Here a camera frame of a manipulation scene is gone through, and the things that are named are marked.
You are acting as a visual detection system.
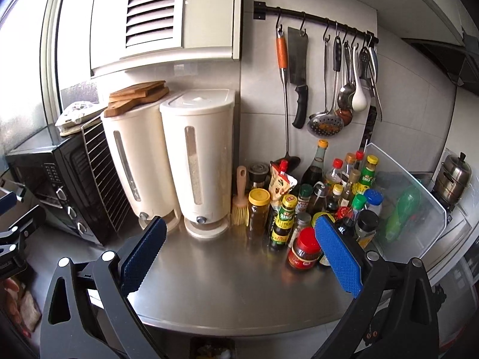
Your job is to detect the black microwave oven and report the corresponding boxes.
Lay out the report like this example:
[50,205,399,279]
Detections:
[6,125,118,246]

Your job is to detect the clear plastic splash guard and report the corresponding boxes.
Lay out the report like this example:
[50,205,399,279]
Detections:
[365,143,447,263]

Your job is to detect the red lid sauce jar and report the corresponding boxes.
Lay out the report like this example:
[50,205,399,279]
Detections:
[287,227,322,271]

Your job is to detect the foil wrapped plate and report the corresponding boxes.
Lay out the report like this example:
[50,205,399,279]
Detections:
[55,101,105,128]

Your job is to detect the green plastic bottle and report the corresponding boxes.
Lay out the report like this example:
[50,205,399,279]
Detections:
[384,185,421,243]

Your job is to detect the green label sauce bottle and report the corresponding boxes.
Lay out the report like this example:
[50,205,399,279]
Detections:
[269,194,298,250]

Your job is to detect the left cream rice dispenser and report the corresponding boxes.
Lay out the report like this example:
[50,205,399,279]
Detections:
[101,95,182,232]

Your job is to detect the cream rice dispenser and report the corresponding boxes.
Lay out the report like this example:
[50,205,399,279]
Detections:
[101,95,182,232]
[159,89,235,240]

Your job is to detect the wooden cutting boards stack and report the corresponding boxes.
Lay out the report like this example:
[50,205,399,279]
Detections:
[103,80,170,118]

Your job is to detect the steel cooking pot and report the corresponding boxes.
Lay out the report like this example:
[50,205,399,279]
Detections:
[433,152,472,208]

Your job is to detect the tall soy sauce bottle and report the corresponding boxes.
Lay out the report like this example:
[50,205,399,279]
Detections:
[300,139,329,186]

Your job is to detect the red spout sauce pouch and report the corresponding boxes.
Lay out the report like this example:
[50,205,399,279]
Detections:
[268,159,297,202]

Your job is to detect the yellow lid honey jar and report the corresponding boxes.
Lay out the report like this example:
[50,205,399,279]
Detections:
[248,188,270,236]

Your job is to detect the wooden dish brush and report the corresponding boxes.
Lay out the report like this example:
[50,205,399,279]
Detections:
[231,165,249,226]

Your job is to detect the metal slotted skimmer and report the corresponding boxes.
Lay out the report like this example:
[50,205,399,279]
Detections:
[307,37,343,138]

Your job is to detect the right cream rice dispenser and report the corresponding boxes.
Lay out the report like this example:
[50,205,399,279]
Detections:
[159,89,235,240]

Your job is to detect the white ceramic spoon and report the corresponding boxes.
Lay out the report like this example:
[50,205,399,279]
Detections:
[351,44,368,113]

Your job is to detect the metal wire rack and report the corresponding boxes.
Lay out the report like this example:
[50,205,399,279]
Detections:
[81,116,131,232]

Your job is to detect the white wall cabinet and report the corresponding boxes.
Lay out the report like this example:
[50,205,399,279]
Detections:
[90,0,242,77]

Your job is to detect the black handled cleaver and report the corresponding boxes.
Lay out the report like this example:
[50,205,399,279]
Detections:
[287,27,309,129]

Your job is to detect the black utensil rail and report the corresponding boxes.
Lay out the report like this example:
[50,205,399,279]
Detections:
[253,1,379,46]

